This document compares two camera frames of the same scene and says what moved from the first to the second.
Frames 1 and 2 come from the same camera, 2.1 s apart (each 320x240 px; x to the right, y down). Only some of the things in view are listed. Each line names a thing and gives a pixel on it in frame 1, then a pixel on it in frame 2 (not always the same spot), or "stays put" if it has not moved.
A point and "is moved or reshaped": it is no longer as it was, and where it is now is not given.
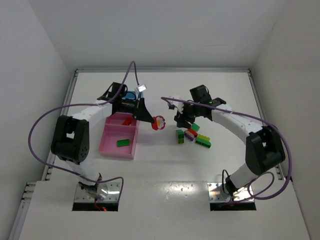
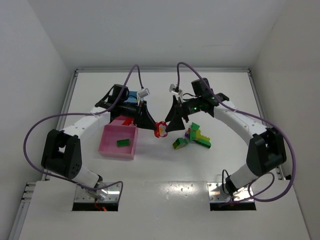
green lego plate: (124, 142) stays put
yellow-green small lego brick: (180, 136) to (178, 143)
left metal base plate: (110, 190) stays put
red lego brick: (127, 122) stays put
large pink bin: (114, 130) stays put
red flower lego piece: (159, 123) is moved or reshaped
